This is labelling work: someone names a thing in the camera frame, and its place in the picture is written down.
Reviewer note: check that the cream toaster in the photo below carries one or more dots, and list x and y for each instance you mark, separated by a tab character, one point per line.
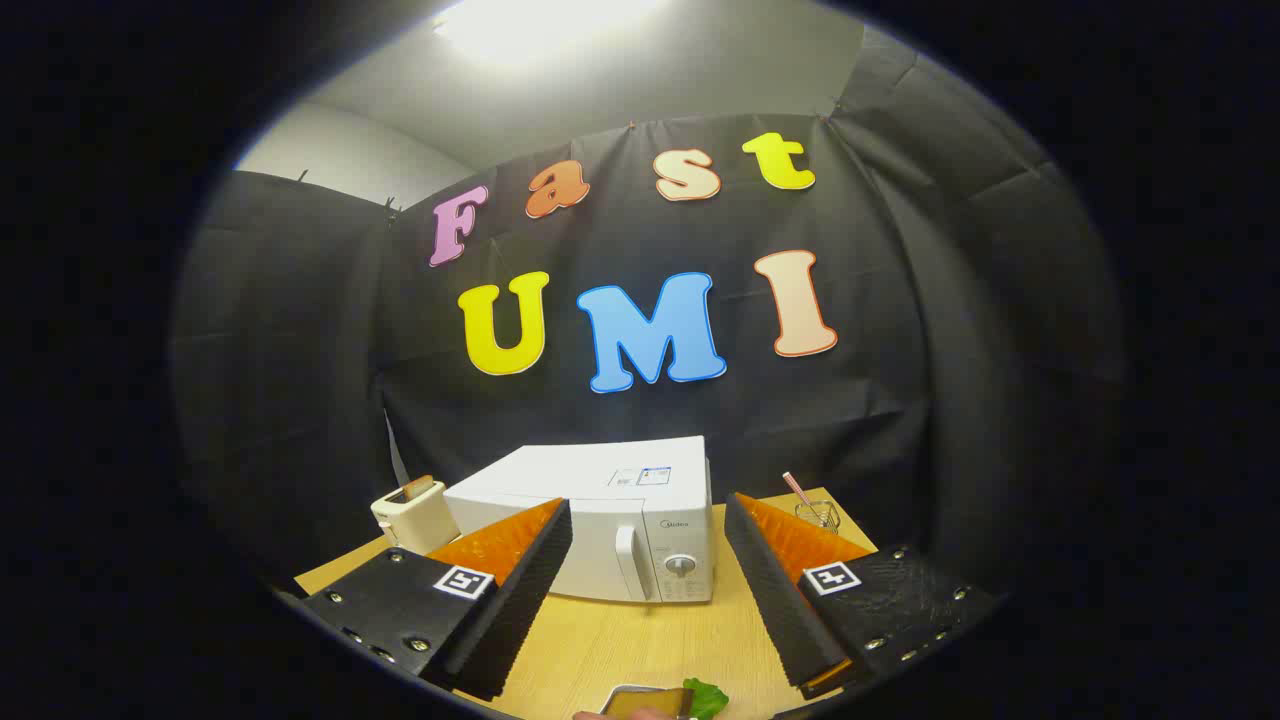
415	520

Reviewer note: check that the pink striped straw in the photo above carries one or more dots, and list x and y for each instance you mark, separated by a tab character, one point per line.
795	487

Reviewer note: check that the brown bread lettuce sandwich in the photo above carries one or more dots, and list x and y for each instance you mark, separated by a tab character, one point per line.
705	700

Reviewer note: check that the white microwave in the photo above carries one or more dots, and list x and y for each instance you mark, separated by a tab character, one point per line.
620	480

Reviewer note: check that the small white plate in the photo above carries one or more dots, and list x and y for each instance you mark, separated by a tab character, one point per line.
640	688

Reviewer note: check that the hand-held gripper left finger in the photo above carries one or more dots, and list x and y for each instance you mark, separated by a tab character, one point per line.
520	610

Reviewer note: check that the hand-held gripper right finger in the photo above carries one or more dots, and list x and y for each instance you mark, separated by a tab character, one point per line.
780	610

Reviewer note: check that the toast slice in toaster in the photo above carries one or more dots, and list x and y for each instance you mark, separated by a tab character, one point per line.
418	487

